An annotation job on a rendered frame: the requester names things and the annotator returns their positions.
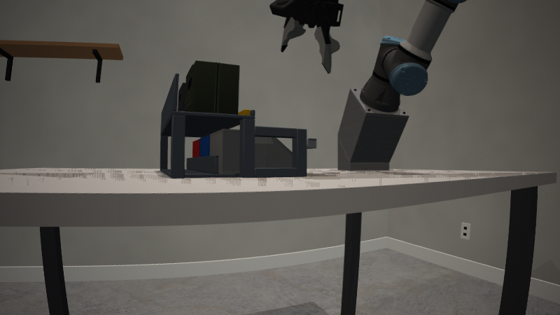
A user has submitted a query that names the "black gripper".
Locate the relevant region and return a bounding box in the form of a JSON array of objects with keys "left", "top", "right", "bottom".
[{"left": 281, "top": 0, "right": 344, "bottom": 74}]

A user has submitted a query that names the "red bin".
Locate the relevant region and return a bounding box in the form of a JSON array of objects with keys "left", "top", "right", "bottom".
[{"left": 192, "top": 139, "right": 200, "bottom": 158}]

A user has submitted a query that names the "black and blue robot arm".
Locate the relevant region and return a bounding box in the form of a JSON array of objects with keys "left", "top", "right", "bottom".
[{"left": 269, "top": 0, "right": 467, "bottom": 113}]

